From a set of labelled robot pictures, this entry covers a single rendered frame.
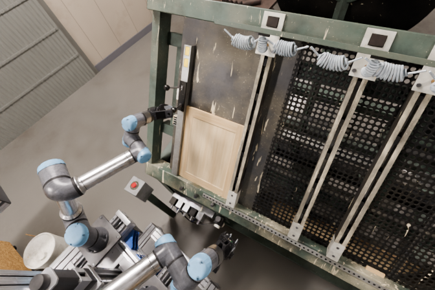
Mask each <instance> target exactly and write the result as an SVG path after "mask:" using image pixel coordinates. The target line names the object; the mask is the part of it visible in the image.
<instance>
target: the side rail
mask: <svg viewBox="0 0 435 290"><path fill-rule="evenodd" d="M171 18H172V15H171V14H168V13H164V12H158V11H154V10H153V19H152V33H151V61H150V89H149V104H148V108H150V107H153V106H156V107H159V105H161V104H165V95H166V91H165V90H164V86H165V85H166V79H167V70H168V53H169V45H168V32H170V27H171ZM162 122H163V120H162V119H161V120H159V119H158V120H153V122H150V123H149V124H148V131H147V148H149V150H150V152H151V159H150V160H149V161H148V163H150V164H152V163H154V162H155V161H157V160H159V159H160V158H161V146H162V132H161V124H162Z"/></svg>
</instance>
